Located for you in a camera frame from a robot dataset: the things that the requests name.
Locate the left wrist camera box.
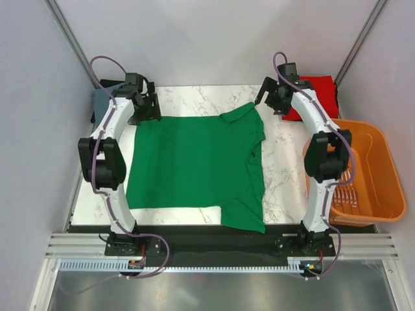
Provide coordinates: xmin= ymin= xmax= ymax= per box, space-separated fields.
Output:
xmin=124 ymin=73 xmax=144 ymax=92

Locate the aluminium rail frame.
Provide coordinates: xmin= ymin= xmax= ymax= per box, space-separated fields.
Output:
xmin=45 ymin=233 xmax=399 ymax=260

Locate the folded grey-blue shirt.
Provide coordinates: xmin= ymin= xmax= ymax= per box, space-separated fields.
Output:
xmin=93 ymin=83 xmax=124 ymax=130

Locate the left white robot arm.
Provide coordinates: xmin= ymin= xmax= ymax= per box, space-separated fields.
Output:
xmin=78 ymin=81 xmax=161 ymax=257

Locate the folded black shirt right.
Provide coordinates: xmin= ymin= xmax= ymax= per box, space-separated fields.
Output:
xmin=333 ymin=82 xmax=340 ymax=119

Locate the green polo shirt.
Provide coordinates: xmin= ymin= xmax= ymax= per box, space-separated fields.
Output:
xmin=126 ymin=102 xmax=265 ymax=233

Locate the folded red shirt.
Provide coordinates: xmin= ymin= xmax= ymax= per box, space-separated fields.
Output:
xmin=300 ymin=76 xmax=336 ymax=119

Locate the right aluminium corner post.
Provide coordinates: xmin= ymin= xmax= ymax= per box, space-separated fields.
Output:
xmin=335 ymin=0 xmax=389 ymax=86

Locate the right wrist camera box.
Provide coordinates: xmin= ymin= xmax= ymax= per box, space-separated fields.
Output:
xmin=277 ymin=62 xmax=300 ymax=82

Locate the aluminium corner post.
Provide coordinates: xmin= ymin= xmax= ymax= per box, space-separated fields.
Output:
xmin=44 ymin=0 xmax=98 ymax=88
xmin=335 ymin=0 xmax=389 ymax=86

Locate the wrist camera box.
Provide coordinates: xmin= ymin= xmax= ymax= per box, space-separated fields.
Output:
xmin=124 ymin=73 xmax=144 ymax=92
xmin=277 ymin=62 xmax=300 ymax=82

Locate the folded black shirt left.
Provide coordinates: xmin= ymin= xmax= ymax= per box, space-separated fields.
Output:
xmin=90 ymin=78 xmax=156 ymax=124

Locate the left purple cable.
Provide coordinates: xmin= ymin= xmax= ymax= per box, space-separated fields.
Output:
xmin=60 ymin=55 xmax=171 ymax=295

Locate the white slotted cable duct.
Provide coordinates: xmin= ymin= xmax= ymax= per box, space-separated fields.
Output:
xmin=58 ymin=259 xmax=311 ymax=273

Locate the orange plastic basket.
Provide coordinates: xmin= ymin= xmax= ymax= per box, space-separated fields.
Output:
xmin=303 ymin=119 xmax=407 ymax=232

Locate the purple cable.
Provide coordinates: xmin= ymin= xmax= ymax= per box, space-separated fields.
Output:
xmin=272 ymin=51 xmax=357 ymax=281
xmin=60 ymin=55 xmax=171 ymax=295

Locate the folded black shirt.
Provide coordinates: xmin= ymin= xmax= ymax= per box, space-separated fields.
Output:
xmin=333 ymin=82 xmax=340 ymax=119
xmin=90 ymin=78 xmax=156 ymax=124

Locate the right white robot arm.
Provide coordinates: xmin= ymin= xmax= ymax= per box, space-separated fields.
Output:
xmin=255 ymin=77 xmax=351 ymax=256

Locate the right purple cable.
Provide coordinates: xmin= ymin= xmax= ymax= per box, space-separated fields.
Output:
xmin=272 ymin=51 xmax=357 ymax=281

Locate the left aluminium corner post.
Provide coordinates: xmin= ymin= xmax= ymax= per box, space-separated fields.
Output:
xmin=44 ymin=0 xmax=98 ymax=88

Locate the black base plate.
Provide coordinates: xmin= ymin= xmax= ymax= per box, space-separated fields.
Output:
xmin=103 ymin=223 xmax=337 ymax=268

